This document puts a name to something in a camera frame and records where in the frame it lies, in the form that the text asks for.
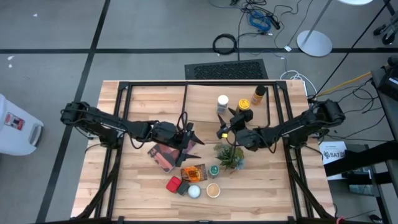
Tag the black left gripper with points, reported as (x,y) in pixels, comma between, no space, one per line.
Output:
(168,133)

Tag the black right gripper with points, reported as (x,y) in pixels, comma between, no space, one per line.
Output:
(241,119)

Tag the silver-lid bagel seasoning jar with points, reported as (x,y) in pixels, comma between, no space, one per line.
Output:
(222,100)

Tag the yellow-lid spice jar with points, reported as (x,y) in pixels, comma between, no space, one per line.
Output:
(243,104)

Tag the orange spice packet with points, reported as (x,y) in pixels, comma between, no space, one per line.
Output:
(194,174)

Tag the wooden shelf with black frame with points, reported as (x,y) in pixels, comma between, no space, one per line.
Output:
(202,105)

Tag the green-lid oregano jar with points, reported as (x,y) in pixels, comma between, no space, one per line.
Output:
(214,170)

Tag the book with purple landscape cover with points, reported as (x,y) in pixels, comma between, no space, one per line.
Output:
(161,158)

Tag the orange spice bottle black cap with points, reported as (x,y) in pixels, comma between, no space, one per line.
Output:
(257,98)

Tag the succulent plant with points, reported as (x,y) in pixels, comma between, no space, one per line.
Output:
(230,158)

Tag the red rectangular tin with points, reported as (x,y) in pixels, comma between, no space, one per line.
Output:
(173,184)

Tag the dark green rectangular tin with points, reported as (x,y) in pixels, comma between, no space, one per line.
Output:
(183,188)

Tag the beige-lid round spice jar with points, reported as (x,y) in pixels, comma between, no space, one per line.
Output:
(213,190)

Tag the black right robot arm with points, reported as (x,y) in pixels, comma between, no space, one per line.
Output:
(298,126)

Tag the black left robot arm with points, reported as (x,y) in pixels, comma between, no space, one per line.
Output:
(105,124)

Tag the yellow tag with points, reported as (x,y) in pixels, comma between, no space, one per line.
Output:
(224,135)

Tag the blue patterned candle tin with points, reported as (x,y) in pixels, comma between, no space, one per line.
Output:
(194,191)

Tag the black perforated floor panel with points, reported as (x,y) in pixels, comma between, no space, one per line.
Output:
(227,70)

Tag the white power adapter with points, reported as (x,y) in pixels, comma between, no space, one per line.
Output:
(287,48)

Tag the white printed sign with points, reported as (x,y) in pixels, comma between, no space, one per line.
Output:
(332,152)

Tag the silver round-base stand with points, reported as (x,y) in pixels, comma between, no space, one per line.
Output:
(314,43)

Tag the black crossbar stand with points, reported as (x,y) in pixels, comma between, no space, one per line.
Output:
(360,158)

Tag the red clamp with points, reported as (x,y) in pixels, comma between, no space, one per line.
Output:
(340,220)

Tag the dark side desk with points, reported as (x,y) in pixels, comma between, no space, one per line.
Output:
(392,115)

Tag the white round lamp head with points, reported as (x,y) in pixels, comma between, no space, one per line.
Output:
(354,1)

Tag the white plastic bin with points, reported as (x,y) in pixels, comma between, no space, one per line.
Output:
(15,130)

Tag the black wheeled chair base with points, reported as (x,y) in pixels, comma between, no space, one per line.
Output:
(388,35)

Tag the black metal table frame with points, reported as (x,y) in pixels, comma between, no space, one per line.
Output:
(155,83)

